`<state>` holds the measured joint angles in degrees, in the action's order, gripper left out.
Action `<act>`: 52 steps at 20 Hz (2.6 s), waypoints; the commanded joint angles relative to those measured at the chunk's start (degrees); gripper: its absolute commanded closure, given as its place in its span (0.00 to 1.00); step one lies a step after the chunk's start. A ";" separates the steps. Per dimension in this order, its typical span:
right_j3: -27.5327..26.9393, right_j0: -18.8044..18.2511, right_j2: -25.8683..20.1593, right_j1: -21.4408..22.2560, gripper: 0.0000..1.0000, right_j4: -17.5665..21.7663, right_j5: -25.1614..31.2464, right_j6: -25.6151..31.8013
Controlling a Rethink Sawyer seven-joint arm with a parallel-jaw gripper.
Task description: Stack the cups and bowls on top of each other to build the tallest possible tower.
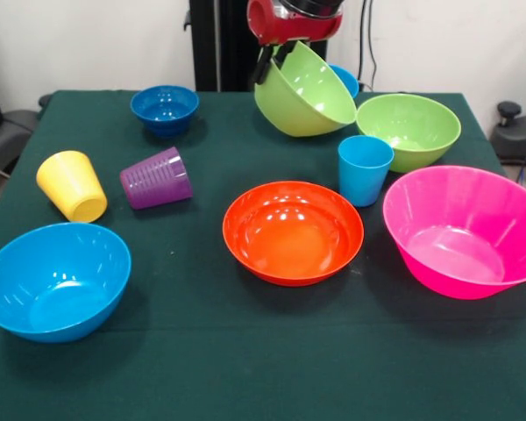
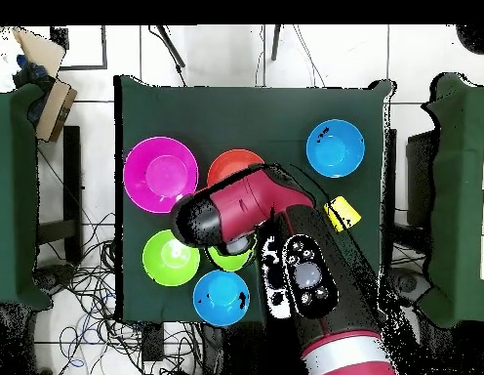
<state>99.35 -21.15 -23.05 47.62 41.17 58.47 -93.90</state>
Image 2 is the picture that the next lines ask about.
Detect orange bowl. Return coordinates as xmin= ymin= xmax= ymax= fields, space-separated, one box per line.
xmin=206 ymin=148 xmax=265 ymax=188

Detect green bowl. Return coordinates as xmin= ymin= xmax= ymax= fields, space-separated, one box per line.
xmin=206 ymin=245 xmax=254 ymax=273
xmin=141 ymin=229 xmax=201 ymax=287

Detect pink bowl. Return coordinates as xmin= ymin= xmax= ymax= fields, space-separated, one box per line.
xmin=122 ymin=136 xmax=199 ymax=215

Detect yellow cup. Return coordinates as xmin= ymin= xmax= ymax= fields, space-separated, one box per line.
xmin=323 ymin=195 xmax=363 ymax=234

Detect light blue bowl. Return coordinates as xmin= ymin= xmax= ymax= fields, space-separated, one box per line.
xmin=304 ymin=118 xmax=367 ymax=180
xmin=192 ymin=269 xmax=251 ymax=328

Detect dark green table cloth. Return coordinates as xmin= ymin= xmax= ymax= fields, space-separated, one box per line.
xmin=114 ymin=74 xmax=395 ymax=325

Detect black tripod leg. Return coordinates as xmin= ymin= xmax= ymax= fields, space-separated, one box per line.
xmin=147 ymin=24 xmax=187 ymax=87
xmin=270 ymin=24 xmax=283 ymax=62

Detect black metal stand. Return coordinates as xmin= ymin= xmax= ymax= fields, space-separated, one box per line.
xmin=382 ymin=128 xmax=438 ymax=231
xmin=36 ymin=125 xmax=84 ymax=267

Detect brown cardboard box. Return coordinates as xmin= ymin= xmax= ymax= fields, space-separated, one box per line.
xmin=34 ymin=77 xmax=78 ymax=143

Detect green cloth side table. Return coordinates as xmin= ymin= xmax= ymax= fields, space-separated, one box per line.
xmin=417 ymin=71 xmax=484 ymax=329
xmin=0 ymin=83 xmax=52 ymax=312

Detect brown cardboard sheet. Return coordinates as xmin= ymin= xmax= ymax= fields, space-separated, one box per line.
xmin=11 ymin=26 xmax=66 ymax=78

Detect tangled floor cables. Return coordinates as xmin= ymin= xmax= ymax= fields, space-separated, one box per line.
xmin=34 ymin=212 xmax=204 ymax=375

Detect black pedestal leg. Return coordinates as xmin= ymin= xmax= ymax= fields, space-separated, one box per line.
xmin=32 ymin=264 xmax=77 ymax=294
xmin=384 ymin=268 xmax=433 ymax=309

